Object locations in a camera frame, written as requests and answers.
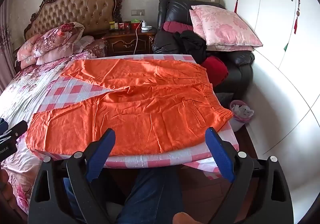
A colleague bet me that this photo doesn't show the person's legs in jeans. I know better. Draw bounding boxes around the person's legs in jeans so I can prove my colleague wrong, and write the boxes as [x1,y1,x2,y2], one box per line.
[62,168,187,224]

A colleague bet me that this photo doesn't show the pink checked pillow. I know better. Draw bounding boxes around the pink checked pillow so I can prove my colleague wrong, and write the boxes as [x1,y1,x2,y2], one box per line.
[72,35,95,55]

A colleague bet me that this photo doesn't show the dark red cushion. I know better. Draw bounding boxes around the dark red cushion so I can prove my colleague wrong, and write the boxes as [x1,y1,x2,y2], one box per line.
[161,21,194,33]

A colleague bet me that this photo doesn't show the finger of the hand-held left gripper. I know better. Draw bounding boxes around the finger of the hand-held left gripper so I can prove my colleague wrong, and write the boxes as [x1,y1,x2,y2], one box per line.
[4,120,28,140]

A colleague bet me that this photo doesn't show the folded red floral quilt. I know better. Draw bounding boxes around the folded red floral quilt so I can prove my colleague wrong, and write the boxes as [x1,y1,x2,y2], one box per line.
[31,22,85,58]

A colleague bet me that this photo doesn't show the red cloth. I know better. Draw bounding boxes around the red cloth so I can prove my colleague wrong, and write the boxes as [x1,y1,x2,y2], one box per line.
[200,55,229,88]

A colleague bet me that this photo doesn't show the white cable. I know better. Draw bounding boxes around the white cable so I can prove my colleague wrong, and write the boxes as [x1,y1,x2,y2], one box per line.
[134,14,145,55]

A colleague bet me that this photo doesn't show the black clothes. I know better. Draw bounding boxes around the black clothes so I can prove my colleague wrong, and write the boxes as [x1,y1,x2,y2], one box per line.
[174,30,207,63]

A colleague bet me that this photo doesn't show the pink trash bin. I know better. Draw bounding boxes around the pink trash bin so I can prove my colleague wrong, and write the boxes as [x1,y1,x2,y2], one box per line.
[229,100,255,132]

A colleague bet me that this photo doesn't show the pink checked tablecloth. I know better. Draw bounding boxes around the pink checked tablecloth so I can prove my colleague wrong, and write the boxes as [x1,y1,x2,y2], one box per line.
[32,53,239,181]

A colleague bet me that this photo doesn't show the white wardrobe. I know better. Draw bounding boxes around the white wardrobe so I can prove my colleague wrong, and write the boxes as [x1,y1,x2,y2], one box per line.
[221,0,320,164]

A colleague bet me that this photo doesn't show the pink curtain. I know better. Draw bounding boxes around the pink curtain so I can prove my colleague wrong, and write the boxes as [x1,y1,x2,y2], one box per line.
[0,0,17,85]

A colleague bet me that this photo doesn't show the large pink floral pillow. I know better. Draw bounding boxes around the large pink floral pillow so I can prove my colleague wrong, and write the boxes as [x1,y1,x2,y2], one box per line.
[189,9,254,52]
[191,5,263,47]

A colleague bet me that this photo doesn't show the orange towel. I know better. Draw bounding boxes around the orange towel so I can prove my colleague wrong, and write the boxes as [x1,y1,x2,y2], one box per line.
[26,56,234,156]

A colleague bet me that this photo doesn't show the tufted carved wooden headboard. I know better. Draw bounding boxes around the tufted carved wooden headboard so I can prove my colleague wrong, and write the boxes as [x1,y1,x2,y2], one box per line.
[24,0,123,41]

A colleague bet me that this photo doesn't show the dark wooden nightstand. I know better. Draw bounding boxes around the dark wooden nightstand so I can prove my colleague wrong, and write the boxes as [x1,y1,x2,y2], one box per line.
[101,28,157,57]

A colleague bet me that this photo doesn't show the folded pink floral quilt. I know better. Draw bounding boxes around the folded pink floral quilt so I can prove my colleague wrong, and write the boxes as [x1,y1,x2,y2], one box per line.
[16,34,50,70]

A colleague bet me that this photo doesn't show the person's right hand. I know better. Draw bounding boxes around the person's right hand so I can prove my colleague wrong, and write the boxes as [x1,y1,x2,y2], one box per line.
[173,211,201,224]

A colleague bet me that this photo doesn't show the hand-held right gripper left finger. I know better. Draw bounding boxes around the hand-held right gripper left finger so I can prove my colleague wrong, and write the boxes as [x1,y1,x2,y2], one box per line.
[28,128,117,224]

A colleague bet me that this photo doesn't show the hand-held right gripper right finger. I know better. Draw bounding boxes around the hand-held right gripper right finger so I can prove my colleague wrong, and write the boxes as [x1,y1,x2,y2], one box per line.
[205,126,293,224]

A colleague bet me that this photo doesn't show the black leather armchair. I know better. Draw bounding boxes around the black leather armchair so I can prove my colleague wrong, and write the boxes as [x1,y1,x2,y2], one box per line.
[152,0,255,93]

